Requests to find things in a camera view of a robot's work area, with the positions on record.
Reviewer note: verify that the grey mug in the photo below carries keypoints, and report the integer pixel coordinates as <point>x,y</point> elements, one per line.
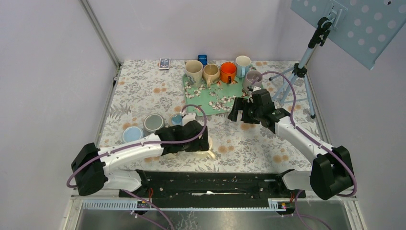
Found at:
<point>153,122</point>

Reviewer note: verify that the playing card box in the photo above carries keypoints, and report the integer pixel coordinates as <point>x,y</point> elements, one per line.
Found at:
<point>164,63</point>

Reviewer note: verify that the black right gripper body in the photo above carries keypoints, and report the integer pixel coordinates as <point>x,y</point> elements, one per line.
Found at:
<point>257,112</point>

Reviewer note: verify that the round beige glazed mug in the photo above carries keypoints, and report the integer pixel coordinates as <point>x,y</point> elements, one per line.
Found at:
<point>211,74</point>

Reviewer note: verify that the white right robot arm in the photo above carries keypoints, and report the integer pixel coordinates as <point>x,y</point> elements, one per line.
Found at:
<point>331,167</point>

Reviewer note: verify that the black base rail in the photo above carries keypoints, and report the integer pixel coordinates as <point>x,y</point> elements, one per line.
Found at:
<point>191,185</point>

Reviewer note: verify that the light blue faceted mug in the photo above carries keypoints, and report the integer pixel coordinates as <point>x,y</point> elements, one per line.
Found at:
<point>244,65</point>

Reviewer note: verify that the floral tablecloth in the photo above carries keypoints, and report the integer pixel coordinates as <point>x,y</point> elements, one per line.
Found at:
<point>142,89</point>

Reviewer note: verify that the blue dotted panel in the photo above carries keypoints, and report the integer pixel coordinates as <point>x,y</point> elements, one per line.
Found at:
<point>362,28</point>

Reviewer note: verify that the blue toy car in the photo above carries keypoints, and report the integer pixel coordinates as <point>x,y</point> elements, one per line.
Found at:
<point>203,59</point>

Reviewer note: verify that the beige seahorse print mug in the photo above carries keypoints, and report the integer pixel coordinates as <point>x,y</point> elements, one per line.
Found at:
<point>194,73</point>

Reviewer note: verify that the green floral bird tray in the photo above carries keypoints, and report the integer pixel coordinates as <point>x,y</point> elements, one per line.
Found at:
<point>217,99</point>

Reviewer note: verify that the blue butterfly mug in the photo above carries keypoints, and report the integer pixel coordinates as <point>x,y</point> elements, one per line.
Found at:
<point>176,120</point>

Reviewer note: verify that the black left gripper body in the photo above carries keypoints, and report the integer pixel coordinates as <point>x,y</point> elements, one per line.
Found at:
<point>201,144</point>

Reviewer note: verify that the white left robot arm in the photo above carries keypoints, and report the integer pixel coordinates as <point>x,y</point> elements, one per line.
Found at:
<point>95,168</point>

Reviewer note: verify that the light blue tripod stand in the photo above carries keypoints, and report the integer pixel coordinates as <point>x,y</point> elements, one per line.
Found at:
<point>299,70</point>

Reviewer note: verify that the pale blue ribbed mug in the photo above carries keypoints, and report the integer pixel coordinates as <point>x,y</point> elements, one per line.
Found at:
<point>132,133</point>

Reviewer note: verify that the white slotted cable duct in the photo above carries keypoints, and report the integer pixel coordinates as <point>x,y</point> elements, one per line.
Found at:
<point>199,204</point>

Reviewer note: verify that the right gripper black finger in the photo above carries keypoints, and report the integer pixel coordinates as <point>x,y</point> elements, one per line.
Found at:
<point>246,113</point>
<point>238,105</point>

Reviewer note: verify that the lilac mug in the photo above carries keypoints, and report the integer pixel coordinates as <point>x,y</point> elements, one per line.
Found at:
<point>252,78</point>

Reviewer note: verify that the cream yellow mug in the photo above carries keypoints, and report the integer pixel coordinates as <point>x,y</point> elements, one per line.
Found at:
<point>208,153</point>

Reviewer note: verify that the orange mug with black handle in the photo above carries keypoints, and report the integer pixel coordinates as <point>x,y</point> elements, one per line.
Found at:
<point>228,72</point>

